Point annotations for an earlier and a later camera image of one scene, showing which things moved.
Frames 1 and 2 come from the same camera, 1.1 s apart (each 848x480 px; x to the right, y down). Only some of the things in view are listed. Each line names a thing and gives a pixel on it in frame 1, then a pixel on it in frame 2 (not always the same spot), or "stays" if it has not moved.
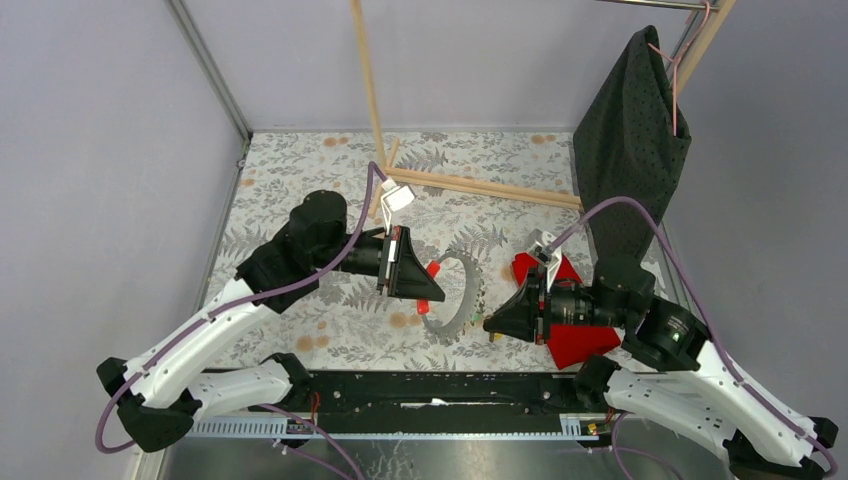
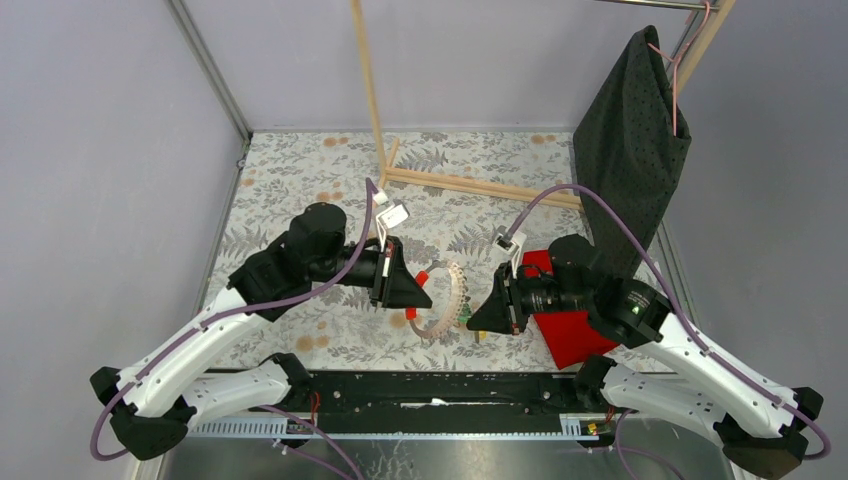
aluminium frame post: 180,13 stays
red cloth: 568,344 stays
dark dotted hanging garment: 624,147 stays
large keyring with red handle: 474,296 -> 464,297
